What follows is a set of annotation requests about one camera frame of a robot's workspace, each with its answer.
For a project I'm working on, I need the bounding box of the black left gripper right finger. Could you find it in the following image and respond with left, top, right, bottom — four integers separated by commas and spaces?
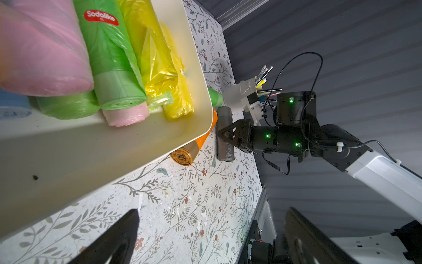
285, 207, 357, 264

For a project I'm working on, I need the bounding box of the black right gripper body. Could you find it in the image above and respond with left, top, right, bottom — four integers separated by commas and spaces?
237, 119, 308, 157

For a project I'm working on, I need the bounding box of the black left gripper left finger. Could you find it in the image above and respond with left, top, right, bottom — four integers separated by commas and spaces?
71, 209, 139, 264

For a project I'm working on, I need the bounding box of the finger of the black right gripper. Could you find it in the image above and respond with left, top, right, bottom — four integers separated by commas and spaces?
217, 119, 246, 145

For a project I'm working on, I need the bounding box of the grey trash bag roll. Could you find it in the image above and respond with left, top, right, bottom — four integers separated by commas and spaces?
215, 106, 235, 163

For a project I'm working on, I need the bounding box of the orange trash bag roll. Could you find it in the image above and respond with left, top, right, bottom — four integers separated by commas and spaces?
170, 110, 218, 166

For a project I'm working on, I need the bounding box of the yellow trash bag roll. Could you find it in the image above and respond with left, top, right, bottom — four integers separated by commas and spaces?
118, 1, 178, 97
159, 22, 195, 121

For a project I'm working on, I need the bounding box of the green labelled trash bag roll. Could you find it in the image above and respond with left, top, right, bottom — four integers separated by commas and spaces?
74, 1, 147, 110

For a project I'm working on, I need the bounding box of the light green trash bag roll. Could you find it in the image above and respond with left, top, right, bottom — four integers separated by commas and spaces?
147, 92, 174, 112
35, 91, 100, 120

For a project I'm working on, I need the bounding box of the white blue trash bag roll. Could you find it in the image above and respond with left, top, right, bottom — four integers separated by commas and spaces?
1, 90, 32, 121

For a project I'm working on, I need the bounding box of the pink trash bag roll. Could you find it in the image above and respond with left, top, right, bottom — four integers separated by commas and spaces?
1, 1, 93, 97
102, 102, 149, 128

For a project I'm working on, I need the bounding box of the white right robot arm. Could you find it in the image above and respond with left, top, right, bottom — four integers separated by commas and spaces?
218, 91, 422, 264

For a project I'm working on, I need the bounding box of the cream storage box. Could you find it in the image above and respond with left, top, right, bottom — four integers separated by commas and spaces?
1, 1, 213, 240

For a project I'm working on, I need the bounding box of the white pen cup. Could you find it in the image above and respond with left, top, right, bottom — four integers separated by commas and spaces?
223, 65, 273, 112

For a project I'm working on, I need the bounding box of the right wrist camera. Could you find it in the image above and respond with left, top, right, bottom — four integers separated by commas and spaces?
241, 92, 264, 126

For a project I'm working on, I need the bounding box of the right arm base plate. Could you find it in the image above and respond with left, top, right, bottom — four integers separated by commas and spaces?
235, 219, 291, 264

